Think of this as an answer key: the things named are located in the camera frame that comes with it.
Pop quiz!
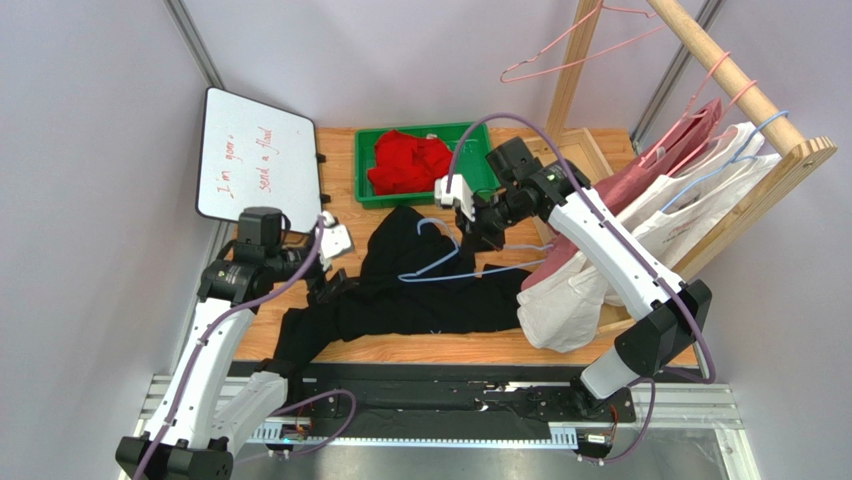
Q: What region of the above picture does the blue wire hanger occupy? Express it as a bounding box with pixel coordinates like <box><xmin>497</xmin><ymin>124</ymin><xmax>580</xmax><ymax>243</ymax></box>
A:
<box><xmin>397</xmin><ymin>217</ymin><xmax>545</xmax><ymax>283</ymax></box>

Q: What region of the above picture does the black t shirt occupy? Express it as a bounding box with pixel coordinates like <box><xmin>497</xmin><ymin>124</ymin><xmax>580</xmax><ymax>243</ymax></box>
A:
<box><xmin>273</xmin><ymin>206</ymin><xmax>530</xmax><ymax>369</ymax></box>

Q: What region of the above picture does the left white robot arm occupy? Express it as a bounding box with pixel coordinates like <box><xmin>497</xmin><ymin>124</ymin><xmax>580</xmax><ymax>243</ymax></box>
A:
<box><xmin>115</xmin><ymin>207</ymin><xmax>354</xmax><ymax>479</ymax></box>

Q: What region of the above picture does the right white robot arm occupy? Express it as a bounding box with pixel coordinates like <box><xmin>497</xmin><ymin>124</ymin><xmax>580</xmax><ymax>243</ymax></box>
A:
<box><xmin>434</xmin><ymin>138</ymin><xmax>712</xmax><ymax>404</ymax></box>

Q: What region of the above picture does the red t shirt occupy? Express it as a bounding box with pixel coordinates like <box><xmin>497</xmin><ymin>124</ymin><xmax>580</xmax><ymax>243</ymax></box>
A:
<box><xmin>367</xmin><ymin>130</ymin><xmax>453</xmax><ymax>196</ymax></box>

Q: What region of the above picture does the hanging white t shirt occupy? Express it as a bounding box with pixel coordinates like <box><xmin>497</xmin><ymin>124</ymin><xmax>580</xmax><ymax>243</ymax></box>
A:
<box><xmin>617</xmin><ymin>154</ymin><xmax>781</xmax><ymax>269</ymax></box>
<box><xmin>517</xmin><ymin>122</ymin><xmax>765</xmax><ymax>353</ymax></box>

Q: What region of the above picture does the hanging pink t shirt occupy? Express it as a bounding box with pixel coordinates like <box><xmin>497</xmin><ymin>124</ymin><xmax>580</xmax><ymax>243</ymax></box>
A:
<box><xmin>521</xmin><ymin>98</ymin><xmax>723</xmax><ymax>292</ymax></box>

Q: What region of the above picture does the wooden clothes rack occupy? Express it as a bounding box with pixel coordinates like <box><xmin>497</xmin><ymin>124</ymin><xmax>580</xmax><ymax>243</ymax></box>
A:
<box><xmin>507</xmin><ymin>0</ymin><xmax>839</xmax><ymax>337</ymax></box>

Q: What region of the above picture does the white whiteboard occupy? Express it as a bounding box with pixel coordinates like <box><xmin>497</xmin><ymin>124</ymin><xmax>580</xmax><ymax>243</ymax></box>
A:
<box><xmin>195</xmin><ymin>87</ymin><xmax>322</xmax><ymax>232</ymax></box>

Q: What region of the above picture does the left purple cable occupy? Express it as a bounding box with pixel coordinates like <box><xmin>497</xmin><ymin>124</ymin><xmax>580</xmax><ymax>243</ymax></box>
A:
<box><xmin>131</xmin><ymin>216</ymin><xmax>357</xmax><ymax>480</ymax></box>

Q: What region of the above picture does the purple cable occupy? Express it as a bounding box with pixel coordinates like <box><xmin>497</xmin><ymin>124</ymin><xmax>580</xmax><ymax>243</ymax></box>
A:
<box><xmin>131</xmin><ymin>216</ymin><xmax>357</xmax><ymax>480</ymax></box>
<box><xmin>445</xmin><ymin>112</ymin><xmax>717</xmax><ymax>465</ymax></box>

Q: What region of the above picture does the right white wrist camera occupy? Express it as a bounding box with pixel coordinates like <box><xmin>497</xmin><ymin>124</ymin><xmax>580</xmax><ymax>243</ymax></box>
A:
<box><xmin>433</xmin><ymin>173</ymin><xmax>475</xmax><ymax>221</ymax></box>

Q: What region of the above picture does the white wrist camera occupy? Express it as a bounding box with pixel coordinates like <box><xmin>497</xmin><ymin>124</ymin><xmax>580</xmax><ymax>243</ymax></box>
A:
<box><xmin>319</xmin><ymin>211</ymin><xmax>355</xmax><ymax>271</ymax></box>
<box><xmin>433</xmin><ymin>173</ymin><xmax>475</xmax><ymax>221</ymax></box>

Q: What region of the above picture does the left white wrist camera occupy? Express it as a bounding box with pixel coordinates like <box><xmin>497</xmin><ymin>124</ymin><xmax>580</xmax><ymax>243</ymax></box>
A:
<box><xmin>319</xmin><ymin>211</ymin><xmax>355</xmax><ymax>271</ymax></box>

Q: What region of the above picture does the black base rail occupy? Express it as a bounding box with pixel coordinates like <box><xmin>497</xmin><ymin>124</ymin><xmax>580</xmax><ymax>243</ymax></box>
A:
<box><xmin>229</xmin><ymin>359</ymin><xmax>704</xmax><ymax>441</ymax></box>

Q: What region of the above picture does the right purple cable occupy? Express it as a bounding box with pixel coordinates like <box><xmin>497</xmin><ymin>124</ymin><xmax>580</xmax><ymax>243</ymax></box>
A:
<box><xmin>445</xmin><ymin>112</ymin><xmax>717</xmax><ymax>465</ymax></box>

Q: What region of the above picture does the aluminium frame rail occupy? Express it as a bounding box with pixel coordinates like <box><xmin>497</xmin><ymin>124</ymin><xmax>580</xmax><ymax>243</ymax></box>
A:
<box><xmin>118</xmin><ymin>222</ymin><xmax>760</xmax><ymax>480</ymax></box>

